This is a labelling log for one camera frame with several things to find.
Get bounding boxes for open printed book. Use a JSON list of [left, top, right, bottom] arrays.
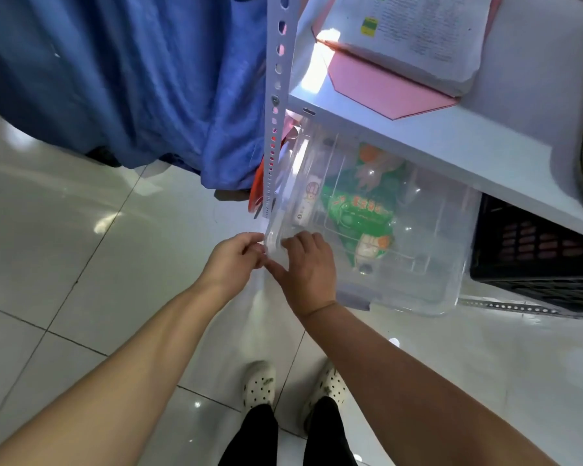
[[316, 0, 495, 98]]

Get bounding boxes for perforated metal floor rail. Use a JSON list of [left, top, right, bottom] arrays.
[[458, 295, 583, 320]]

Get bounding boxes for white tube with orange print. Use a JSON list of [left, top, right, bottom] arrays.
[[291, 174, 324, 227]]

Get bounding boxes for clear plastic storage box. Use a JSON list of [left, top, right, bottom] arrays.
[[264, 115, 483, 317]]

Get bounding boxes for person's leg black trousers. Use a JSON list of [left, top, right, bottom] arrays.
[[303, 397, 359, 466], [218, 404, 279, 466]]

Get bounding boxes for person's left leg black trousers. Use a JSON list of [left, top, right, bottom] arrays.
[[218, 404, 279, 466]]

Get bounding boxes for pink paper folder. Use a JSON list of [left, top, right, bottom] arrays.
[[311, 0, 505, 121]]

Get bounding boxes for blue cloth curtain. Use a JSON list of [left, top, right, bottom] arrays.
[[0, 0, 275, 191]]

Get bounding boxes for person's left forearm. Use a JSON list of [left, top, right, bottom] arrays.
[[0, 279, 226, 466]]

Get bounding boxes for green snack packet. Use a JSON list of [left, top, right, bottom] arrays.
[[321, 143, 409, 270]]

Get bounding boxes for person's left hand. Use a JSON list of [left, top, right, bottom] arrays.
[[200, 233, 268, 300]]

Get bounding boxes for white shelf board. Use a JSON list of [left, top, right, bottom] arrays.
[[288, 0, 583, 231]]

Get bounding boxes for white perforated shelf post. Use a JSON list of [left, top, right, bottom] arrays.
[[261, 0, 300, 220]]

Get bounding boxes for person's right forearm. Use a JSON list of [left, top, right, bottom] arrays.
[[290, 301, 566, 466]]

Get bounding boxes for orange plastic item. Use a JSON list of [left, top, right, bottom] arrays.
[[248, 156, 273, 215]]

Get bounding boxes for white perforated clog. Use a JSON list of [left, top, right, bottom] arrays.
[[243, 361, 277, 411], [301, 362, 349, 433]]

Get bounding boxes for black plastic crate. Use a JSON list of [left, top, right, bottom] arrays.
[[469, 193, 583, 317]]

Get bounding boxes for white perforated left clog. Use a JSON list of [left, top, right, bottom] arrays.
[[243, 361, 277, 411]]

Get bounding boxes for person's right leg black trousers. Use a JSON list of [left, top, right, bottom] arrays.
[[303, 397, 359, 466]]

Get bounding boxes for white perforated right clog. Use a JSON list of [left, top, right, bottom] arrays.
[[301, 362, 349, 433]]

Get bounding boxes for person's right hand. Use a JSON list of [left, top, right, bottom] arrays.
[[265, 231, 339, 320]]

